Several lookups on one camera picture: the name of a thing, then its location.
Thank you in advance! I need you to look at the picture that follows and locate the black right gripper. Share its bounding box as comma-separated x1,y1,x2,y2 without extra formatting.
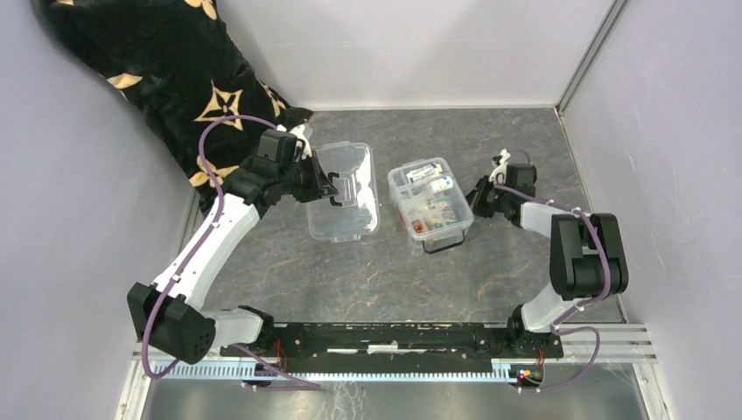
453,175,511,219

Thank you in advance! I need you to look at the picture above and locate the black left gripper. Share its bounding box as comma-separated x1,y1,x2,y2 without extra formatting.
279,150,339,204

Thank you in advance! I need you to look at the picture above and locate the clear box lid black handle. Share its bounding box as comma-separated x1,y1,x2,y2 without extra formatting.
307,142,380,243

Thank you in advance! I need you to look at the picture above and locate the clear plastic storage box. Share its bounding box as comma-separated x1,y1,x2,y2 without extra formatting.
387,157,475,256

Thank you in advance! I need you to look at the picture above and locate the white blue sachet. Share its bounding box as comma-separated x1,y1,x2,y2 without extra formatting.
405,162,443,184

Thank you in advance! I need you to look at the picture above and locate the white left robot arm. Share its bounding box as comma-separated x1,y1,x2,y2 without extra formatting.
127,124,338,365

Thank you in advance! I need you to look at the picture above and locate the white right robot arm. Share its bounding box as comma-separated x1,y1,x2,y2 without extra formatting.
465,164,629,357

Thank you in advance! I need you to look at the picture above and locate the black floral plush blanket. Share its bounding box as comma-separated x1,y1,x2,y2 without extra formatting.
31,1,313,211

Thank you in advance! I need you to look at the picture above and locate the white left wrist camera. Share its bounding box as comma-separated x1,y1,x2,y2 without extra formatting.
289,123,312,161

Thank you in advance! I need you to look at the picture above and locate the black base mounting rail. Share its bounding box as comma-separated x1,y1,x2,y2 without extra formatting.
247,318,564,374

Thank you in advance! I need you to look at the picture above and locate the white slotted cable duct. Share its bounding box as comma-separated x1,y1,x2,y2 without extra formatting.
164,359,541,385

